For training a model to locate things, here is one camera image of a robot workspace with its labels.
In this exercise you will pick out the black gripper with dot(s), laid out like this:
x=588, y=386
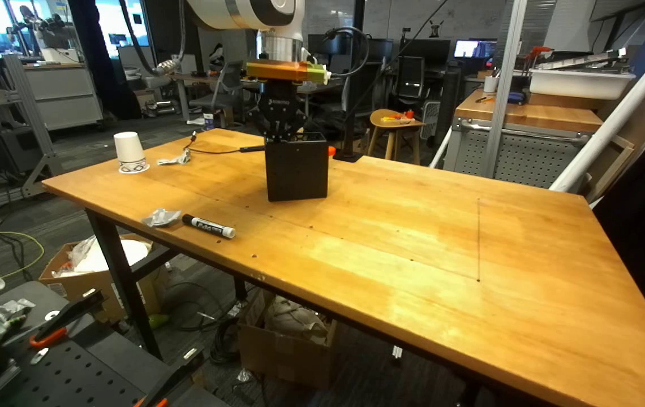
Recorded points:
x=286, y=109

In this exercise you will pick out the black perforated box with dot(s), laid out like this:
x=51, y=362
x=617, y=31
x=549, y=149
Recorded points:
x=298, y=172

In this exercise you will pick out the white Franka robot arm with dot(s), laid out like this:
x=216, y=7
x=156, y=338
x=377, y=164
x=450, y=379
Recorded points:
x=244, y=11

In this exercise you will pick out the cardboard box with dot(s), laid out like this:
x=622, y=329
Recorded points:
x=287, y=346
x=95, y=262

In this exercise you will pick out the flat black device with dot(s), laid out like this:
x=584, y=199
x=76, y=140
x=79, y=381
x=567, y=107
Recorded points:
x=253, y=148

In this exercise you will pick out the black pole stand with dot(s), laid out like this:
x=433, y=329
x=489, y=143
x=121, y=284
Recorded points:
x=355, y=74

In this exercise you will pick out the round wooden stool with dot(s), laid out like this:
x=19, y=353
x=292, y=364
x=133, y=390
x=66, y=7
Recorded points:
x=389, y=117

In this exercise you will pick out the large crumpled foil piece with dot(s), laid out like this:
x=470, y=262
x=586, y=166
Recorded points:
x=178, y=159

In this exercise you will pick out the black and white marker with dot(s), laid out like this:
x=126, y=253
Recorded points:
x=209, y=227

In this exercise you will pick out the small crumpled foil piece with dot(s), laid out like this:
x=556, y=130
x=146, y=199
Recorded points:
x=161, y=218

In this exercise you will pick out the lit computer monitor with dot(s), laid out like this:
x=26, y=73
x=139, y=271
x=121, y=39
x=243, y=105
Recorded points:
x=474, y=48

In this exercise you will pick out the white cabinet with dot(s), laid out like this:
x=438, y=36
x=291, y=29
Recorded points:
x=63, y=94

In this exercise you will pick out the wooden top workbench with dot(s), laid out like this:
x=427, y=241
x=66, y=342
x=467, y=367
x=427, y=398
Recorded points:
x=532, y=115

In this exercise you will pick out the grey metal shelf rack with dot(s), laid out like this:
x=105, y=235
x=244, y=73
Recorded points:
x=19, y=114

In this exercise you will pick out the white plastic bin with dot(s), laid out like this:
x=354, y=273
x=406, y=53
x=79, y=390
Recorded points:
x=582, y=82

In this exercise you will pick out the white slanted pole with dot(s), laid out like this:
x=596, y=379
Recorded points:
x=617, y=114

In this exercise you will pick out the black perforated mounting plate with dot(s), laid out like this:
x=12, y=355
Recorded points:
x=79, y=375

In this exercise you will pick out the orange green wrist camera mount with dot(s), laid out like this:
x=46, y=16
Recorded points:
x=287, y=71

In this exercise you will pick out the grey upright metal post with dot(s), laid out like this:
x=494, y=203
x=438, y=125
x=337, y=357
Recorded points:
x=502, y=82

